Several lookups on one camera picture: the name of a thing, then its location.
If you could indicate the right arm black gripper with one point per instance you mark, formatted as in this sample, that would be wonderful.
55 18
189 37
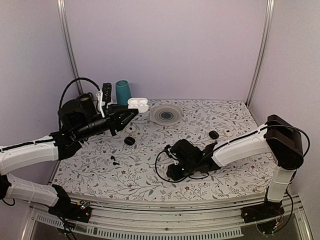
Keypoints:
175 175

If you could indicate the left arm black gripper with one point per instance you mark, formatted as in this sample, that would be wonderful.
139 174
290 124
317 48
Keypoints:
112 114

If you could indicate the white oval charging case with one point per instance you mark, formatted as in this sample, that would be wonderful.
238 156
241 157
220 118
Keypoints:
139 103

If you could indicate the black earbud charging case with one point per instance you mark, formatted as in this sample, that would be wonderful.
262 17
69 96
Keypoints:
129 141

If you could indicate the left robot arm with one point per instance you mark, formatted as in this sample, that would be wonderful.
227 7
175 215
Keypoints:
80 121

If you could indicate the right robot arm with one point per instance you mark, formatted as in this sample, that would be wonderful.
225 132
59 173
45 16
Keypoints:
141 174

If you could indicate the beige open earbud case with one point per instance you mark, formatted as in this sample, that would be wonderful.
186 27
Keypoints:
130 129

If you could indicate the small white earbud case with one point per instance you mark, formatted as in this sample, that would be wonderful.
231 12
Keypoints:
228 133

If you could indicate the teal cylindrical vase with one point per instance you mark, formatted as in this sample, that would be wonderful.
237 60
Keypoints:
123 92

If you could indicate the black cylindrical vase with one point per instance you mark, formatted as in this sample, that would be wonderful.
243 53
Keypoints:
87 103

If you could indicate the grey spiral ceramic plate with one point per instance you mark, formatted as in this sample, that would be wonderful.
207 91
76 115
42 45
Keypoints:
166 114

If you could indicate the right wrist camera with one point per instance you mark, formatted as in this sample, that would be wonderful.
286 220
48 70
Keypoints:
185 153

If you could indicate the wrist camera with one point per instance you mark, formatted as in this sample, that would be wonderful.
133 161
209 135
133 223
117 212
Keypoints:
185 153
104 98

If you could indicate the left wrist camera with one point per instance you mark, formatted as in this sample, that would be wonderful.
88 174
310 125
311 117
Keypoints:
104 98

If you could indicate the aluminium front rail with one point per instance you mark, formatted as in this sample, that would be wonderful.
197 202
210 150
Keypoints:
217 219

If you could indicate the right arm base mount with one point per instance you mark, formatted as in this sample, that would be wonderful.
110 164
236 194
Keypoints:
267 209

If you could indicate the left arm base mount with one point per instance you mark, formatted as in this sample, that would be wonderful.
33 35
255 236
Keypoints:
80 211

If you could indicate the aluminium corner post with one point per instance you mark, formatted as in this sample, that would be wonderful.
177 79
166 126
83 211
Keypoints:
62 13
270 5

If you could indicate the right aluminium corner post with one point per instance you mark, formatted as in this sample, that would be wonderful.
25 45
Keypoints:
270 5

